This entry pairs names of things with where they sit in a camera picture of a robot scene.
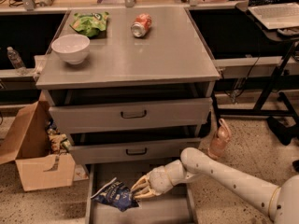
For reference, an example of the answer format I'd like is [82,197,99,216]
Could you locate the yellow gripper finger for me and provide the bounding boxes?
[131,175,150,193]
[134,189,154,199]

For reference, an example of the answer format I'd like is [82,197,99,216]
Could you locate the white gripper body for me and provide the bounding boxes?
[149,166,173,196]

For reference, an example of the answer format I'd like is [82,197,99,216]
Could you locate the blue chip bag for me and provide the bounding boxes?
[91,177,139,212]

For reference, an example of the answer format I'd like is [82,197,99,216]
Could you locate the pink water bottle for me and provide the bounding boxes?
[207,119,232,160]

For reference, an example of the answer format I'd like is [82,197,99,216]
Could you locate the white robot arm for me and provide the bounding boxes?
[131,147,299,224]

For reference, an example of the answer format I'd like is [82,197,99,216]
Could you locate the bottom grey drawer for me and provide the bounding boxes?
[85,158,198,224]

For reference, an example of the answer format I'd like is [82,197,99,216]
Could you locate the grey drawer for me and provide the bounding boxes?
[50,98,211,133]
[69,138,201,164]
[85,158,198,224]

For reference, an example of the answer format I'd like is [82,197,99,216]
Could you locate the middle grey drawer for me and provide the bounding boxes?
[69,138,201,164]

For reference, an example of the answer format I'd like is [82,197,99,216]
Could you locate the top grey drawer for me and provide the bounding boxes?
[50,98,211,133]

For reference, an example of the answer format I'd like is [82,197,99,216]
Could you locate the grey drawer cabinet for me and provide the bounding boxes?
[36,6,221,224]

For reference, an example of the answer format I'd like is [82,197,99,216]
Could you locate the green chip bag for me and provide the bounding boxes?
[70,12,109,38]

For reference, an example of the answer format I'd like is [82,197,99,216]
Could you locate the snack packets in box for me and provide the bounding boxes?
[46,119,71,155]

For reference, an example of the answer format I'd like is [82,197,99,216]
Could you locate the cardboard box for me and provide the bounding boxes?
[0,96,75,191]

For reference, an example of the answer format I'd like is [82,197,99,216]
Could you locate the white bowl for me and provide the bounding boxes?
[51,34,90,64]

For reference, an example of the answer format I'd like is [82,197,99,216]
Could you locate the orange soda can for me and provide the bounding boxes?
[131,13,152,37]

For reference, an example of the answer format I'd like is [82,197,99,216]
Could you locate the clear water bottle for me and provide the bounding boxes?
[7,47,27,76]

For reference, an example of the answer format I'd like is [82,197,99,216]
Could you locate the silver laptop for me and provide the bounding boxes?
[248,0,299,30]

